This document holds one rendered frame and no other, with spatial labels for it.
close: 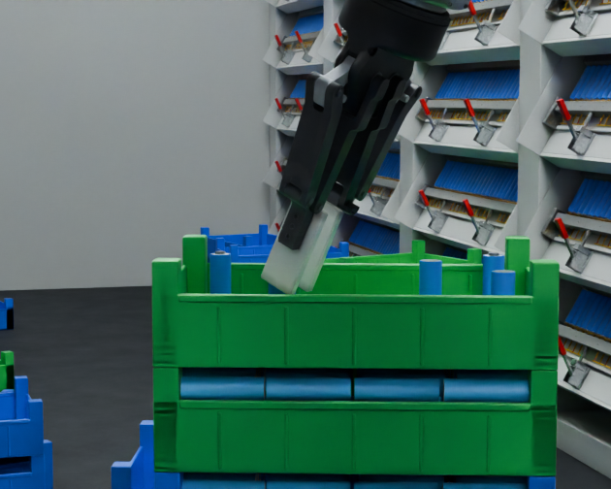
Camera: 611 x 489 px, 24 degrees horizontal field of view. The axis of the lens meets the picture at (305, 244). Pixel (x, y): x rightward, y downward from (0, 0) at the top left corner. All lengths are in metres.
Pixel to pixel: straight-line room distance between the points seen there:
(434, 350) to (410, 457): 0.08
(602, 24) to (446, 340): 1.28
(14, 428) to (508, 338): 1.17
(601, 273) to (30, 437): 0.91
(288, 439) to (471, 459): 0.14
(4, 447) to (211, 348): 1.08
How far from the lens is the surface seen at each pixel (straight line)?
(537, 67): 2.47
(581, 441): 2.40
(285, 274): 1.06
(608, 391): 2.27
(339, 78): 0.98
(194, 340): 1.05
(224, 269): 1.20
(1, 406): 2.30
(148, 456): 1.59
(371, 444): 1.06
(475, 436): 1.06
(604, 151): 2.25
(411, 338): 1.05
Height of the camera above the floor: 0.60
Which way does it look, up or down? 6 degrees down
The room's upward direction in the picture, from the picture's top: straight up
